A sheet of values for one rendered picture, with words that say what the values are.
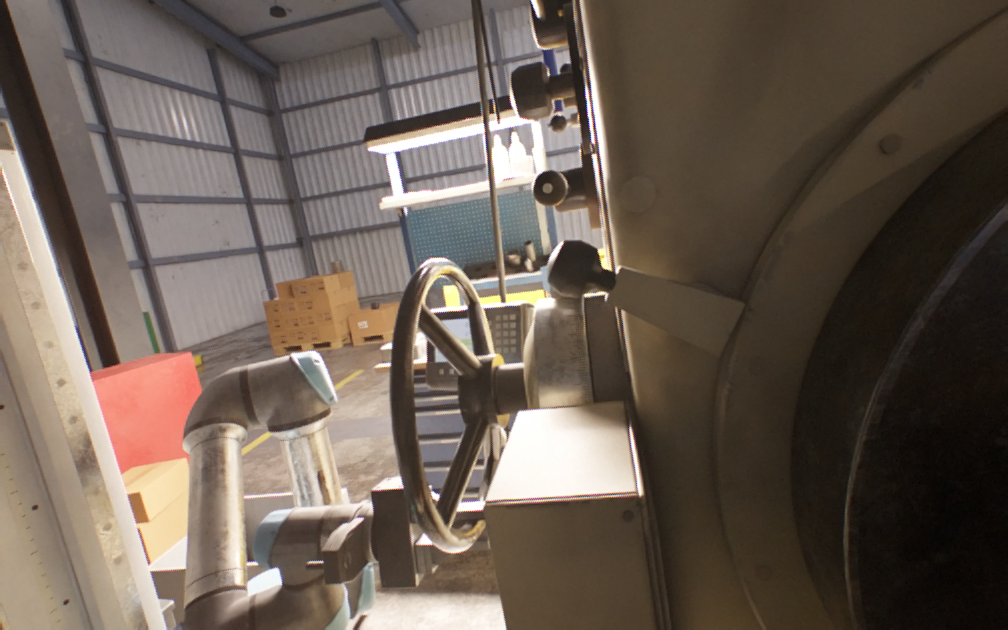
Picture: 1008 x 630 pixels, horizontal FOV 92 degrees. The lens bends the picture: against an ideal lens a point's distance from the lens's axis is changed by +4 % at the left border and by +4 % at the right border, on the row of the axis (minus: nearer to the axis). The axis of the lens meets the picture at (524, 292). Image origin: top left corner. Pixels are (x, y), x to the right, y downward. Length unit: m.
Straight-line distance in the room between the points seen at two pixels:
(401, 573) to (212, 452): 0.40
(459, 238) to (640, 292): 2.33
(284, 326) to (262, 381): 7.69
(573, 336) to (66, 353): 0.83
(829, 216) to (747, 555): 0.25
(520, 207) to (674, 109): 2.18
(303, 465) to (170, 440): 3.34
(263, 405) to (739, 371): 0.84
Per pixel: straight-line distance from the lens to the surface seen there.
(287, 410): 1.02
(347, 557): 0.72
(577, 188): 0.81
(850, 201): 0.38
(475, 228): 2.60
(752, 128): 0.39
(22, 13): 5.66
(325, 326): 8.25
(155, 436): 4.33
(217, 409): 1.02
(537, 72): 0.66
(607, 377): 0.53
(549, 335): 0.55
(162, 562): 2.32
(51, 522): 1.14
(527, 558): 0.35
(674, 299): 0.34
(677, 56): 0.38
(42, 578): 1.15
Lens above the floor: 1.51
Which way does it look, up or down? 8 degrees down
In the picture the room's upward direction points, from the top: 9 degrees counter-clockwise
